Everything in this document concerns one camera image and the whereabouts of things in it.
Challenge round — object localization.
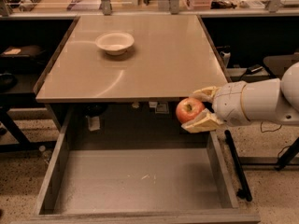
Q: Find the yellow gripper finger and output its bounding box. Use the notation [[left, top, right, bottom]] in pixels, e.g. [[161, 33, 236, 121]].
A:
[[191, 86, 220, 104], [181, 108, 224, 133]]

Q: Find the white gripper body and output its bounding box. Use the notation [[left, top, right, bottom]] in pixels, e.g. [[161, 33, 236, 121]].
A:
[[212, 81, 249, 126]]

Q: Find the red apple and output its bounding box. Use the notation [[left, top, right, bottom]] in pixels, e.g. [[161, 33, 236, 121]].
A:
[[176, 98, 206, 123]]

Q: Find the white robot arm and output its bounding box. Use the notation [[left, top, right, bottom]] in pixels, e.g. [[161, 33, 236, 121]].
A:
[[181, 63, 299, 133]]

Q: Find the open grey drawer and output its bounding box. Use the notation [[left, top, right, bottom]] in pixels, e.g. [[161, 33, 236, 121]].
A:
[[12, 105, 262, 224]]

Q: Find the grey counter cabinet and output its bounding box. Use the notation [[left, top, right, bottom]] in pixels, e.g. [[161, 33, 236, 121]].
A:
[[36, 15, 227, 132]]

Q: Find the black phone on shelf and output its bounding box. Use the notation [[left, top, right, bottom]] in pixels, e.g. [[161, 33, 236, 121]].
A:
[[246, 64, 263, 75]]

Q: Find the black floor bar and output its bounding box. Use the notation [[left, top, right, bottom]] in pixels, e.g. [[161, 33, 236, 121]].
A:
[[224, 130, 252, 202]]

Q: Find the white paper bowl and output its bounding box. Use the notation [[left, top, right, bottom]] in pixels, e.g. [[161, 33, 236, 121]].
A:
[[95, 32, 135, 56]]

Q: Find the plastic water bottle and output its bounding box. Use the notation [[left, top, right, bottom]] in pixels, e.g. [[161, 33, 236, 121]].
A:
[[39, 146, 52, 164]]

